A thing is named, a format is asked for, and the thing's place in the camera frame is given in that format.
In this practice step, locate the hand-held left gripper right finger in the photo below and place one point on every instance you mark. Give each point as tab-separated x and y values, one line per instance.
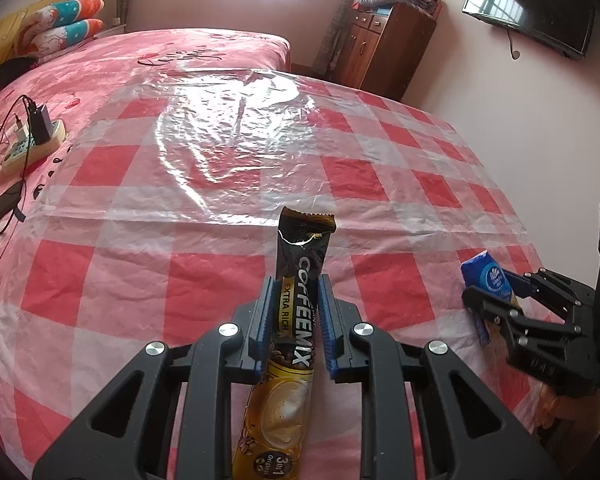
327	325

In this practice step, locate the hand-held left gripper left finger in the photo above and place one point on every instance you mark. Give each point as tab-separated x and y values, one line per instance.
265	320

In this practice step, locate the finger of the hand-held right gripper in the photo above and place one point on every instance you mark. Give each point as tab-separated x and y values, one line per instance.
500	312
540	282

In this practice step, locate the blue tissue packet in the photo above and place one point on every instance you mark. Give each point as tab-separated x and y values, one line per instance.
490	277

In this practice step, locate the black gold coffee sachet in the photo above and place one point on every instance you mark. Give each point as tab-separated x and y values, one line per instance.
292	270

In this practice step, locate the person's right hand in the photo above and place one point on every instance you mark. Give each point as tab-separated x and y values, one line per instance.
565	407

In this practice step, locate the brown wooden cabinet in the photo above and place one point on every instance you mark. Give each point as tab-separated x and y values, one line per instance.
390	50

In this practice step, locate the black television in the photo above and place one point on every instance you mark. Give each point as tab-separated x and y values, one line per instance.
530	5

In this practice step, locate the beige power strip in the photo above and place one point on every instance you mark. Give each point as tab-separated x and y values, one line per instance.
25	152

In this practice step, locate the black charger plug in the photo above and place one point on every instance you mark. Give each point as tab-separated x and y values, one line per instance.
41	122

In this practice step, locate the pink bed blanket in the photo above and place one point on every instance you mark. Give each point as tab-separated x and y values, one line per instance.
130	50

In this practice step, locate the white charger plug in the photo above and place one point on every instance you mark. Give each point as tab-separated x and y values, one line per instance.
19	127

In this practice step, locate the dark cloth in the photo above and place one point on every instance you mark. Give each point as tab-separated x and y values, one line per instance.
12	69

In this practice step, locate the yellow wooden headboard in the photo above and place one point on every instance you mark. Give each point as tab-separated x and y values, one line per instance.
0	30

